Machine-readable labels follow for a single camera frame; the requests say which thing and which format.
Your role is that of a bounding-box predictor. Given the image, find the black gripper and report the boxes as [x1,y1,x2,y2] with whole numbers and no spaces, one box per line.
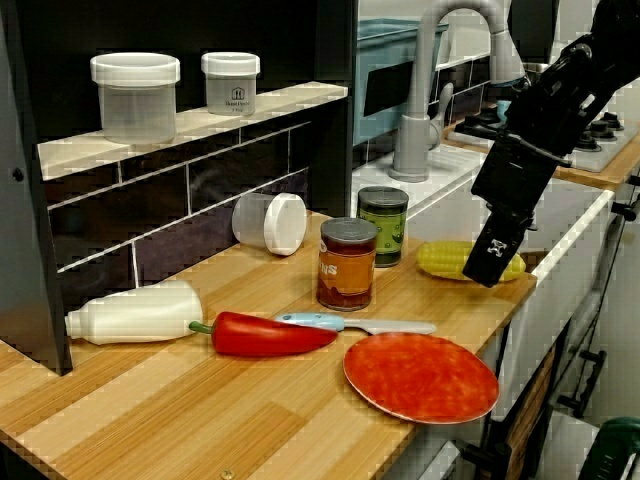
[462,132,572,289]

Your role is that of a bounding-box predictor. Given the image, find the yellow toy corn cob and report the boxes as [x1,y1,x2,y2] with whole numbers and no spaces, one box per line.
[416,240,527,282]

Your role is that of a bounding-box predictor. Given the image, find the white toy sink unit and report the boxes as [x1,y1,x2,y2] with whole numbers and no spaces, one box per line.
[349,144,616,311]

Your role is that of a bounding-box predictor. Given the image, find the green peas can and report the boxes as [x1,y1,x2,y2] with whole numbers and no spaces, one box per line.
[356,186,410,269]

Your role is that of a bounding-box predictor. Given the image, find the toy stove top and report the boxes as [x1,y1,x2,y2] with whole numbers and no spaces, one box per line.
[444,110,640,174]

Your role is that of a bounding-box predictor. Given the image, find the grey toy faucet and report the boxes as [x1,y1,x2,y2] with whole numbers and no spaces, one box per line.
[388,0,526,184]

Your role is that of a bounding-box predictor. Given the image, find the red round plate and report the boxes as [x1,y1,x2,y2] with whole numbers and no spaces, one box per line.
[342,332,500,425]

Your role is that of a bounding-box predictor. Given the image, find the brown beans can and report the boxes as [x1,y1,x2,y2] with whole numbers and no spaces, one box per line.
[317,217,378,310]

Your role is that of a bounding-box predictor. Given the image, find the clear jar plain white lid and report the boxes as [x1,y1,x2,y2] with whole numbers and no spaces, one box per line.
[231,192,308,257]

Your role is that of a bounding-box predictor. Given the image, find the green clamp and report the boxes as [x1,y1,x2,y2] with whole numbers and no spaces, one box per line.
[579,417,640,480]

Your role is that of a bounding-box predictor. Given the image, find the blue plastic bin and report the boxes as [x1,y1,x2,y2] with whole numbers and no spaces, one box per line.
[353,18,451,149]

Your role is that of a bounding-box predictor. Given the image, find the red toy pepper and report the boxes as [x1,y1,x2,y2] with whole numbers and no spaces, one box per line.
[188,311,340,358]

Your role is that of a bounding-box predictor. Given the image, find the small clear jar with logo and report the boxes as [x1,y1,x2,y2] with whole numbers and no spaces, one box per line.
[200,51,261,117]

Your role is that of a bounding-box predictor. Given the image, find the white squeeze bottle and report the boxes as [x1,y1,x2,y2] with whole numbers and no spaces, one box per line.
[64,280,205,345]

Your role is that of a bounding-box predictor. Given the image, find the large clear jar white lid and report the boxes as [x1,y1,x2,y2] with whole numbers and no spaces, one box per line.
[90,53,181,145]

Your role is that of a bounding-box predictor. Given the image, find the dark shelf unit with tiles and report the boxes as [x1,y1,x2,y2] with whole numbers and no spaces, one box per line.
[0,0,359,377]

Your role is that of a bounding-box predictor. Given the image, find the black cabinet handle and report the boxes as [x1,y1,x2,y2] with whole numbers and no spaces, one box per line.
[557,348,609,419]

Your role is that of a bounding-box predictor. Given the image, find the toy knife blue handle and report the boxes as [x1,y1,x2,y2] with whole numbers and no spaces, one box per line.
[273,312,437,336]

